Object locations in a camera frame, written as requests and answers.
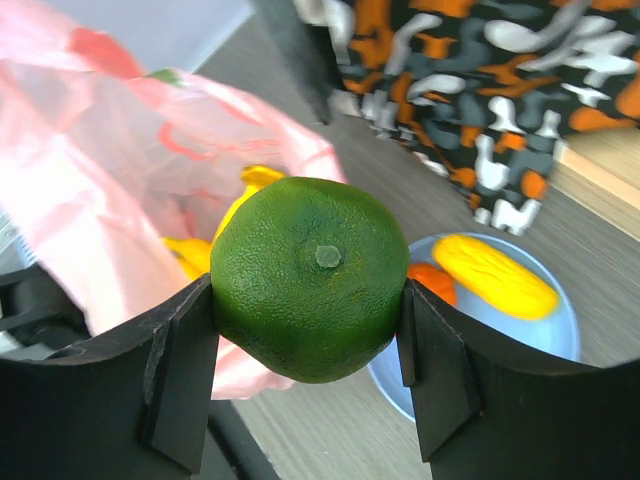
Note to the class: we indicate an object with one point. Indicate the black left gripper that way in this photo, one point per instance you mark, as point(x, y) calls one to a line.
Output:
point(38, 320)

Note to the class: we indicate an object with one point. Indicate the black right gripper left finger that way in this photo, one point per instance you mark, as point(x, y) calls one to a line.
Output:
point(131, 403)

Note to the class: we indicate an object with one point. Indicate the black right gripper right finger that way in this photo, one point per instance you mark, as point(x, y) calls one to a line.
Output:
point(487, 406)

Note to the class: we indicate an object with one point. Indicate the yellow mango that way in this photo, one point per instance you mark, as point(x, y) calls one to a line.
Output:
point(494, 277)

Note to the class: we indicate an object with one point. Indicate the pink peach plastic bag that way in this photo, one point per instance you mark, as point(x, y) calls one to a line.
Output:
point(101, 162)

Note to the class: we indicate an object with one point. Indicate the yellow banana bunch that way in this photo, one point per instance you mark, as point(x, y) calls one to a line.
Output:
point(255, 178)

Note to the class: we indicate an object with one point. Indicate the green orange citrus fruit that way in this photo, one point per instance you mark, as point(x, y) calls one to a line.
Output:
point(308, 278)

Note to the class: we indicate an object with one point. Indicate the single yellow banana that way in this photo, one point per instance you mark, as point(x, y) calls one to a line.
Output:
point(192, 254)

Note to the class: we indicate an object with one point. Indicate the light blue plate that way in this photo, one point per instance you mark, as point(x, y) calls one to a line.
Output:
point(557, 334)

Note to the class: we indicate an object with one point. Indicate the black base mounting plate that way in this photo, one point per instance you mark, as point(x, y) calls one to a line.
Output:
point(230, 451)

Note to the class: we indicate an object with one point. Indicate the wooden clothes rack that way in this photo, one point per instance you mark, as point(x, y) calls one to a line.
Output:
point(600, 171)

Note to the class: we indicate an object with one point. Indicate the orange camouflage cloth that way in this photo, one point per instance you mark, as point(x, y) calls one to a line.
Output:
point(486, 93)

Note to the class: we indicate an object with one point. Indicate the zebra pattern cloth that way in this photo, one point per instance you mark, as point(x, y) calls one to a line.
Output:
point(300, 32)

